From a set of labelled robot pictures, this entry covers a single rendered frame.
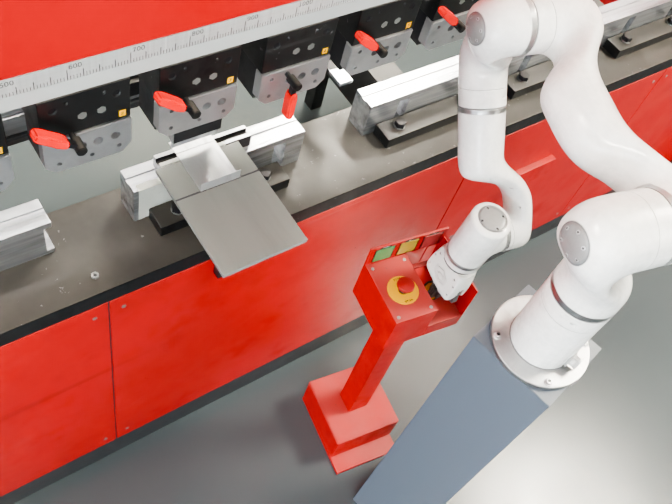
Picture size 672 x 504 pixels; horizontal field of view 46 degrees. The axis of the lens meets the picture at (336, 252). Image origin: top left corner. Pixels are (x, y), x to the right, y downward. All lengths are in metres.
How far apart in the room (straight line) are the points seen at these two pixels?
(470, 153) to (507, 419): 0.51
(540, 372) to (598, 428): 1.27
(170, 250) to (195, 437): 0.88
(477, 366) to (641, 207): 0.49
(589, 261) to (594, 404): 1.63
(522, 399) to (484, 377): 0.08
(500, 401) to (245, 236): 0.57
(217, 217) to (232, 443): 1.01
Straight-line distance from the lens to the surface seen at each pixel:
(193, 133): 1.54
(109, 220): 1.64
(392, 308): 1.72
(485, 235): 1.55
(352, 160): 1.80
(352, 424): 2.31
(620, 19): 2.36
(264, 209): 1.52
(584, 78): 1.30
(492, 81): 1.50
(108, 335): 1.71
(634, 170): 1.28
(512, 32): 1.32
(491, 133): 1.52
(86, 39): 1.23
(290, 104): 1.51
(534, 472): 2.58
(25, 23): 1.17
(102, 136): 1.38
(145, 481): 2.32
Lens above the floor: 2.21
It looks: 54 degrees down
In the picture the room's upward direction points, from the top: 20 degrees clockwise
